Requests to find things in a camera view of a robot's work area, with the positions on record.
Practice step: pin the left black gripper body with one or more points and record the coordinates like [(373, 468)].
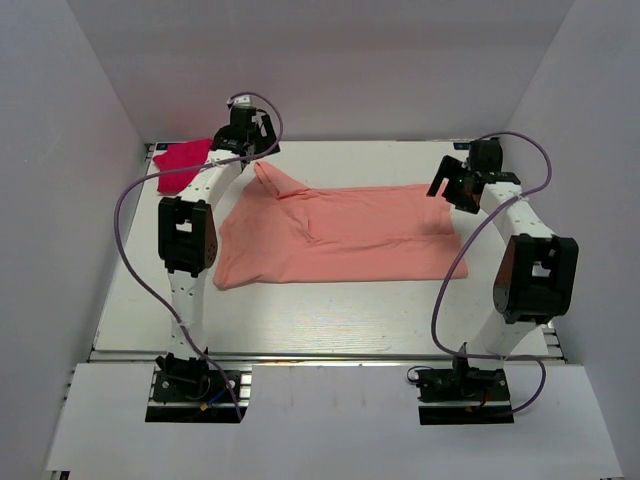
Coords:
[(255, 138)]

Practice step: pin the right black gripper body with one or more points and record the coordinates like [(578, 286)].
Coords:
[(457, 193)]

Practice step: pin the salmon pink t shirt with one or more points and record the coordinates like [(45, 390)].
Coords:
[(282, 231)]

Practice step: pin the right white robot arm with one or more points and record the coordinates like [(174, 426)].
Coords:
[(535, 279)]

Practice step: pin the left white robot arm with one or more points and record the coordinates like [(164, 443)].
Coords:
[(187, 239)]

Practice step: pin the folded magenta t shirt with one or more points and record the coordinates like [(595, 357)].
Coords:
[(179, 156)]

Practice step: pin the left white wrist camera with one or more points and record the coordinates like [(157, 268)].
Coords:
[(239, 102)]

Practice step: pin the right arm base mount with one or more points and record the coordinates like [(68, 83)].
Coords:
[(460, 396)]

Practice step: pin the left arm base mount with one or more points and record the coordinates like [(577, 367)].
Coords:
[(207, 400)]

